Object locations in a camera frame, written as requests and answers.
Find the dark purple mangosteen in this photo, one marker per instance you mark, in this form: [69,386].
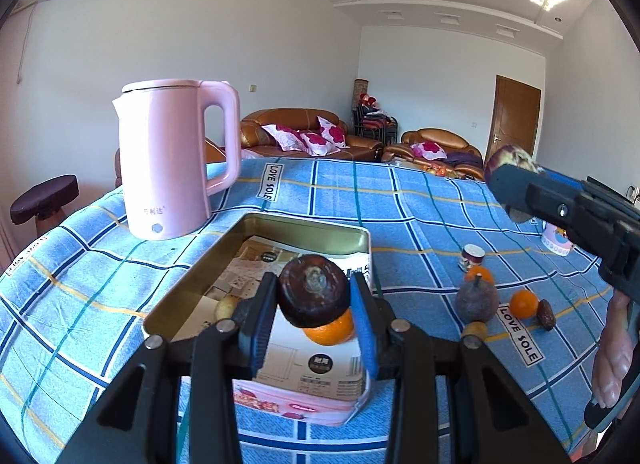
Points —
[313,291]

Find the large orange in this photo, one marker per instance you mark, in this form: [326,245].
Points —
[523,304]

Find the orange in tin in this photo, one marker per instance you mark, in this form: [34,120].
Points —
[331,334]

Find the pink electric kettle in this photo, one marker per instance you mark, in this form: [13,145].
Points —
[162,153]

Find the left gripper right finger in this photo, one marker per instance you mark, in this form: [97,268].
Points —
[453,400]

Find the blue plaid tablecloth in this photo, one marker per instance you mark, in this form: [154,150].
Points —
[73,303]

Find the pink cartoon cup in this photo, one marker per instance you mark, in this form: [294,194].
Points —
[555,239]

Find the brown leather long sofa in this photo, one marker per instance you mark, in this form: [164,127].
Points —
[303,132]

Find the brown date fruit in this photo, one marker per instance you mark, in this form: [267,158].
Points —
[545,315]

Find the right hand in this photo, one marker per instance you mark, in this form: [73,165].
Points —
[614,355]

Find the whole purple passion fruit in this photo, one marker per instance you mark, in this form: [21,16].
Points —
[477,300]

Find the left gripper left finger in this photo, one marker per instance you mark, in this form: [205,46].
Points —
[135,419]

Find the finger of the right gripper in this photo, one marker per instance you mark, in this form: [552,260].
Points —
[571,182]
[531,193]

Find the brown wooden door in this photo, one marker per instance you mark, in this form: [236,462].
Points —
[515,116]

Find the brown leather small sofa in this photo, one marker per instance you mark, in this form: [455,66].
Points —
[437,151]

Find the small tan longan fruit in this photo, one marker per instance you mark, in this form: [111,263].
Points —
[225,307]

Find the small orange on table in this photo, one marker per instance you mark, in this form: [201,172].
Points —
[479,272]

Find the pink metal tin box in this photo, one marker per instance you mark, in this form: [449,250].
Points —
[291,376]

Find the dark round stool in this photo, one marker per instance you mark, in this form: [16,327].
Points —
[45,202]

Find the stacked dark chairs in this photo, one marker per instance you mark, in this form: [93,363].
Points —
[369,120]

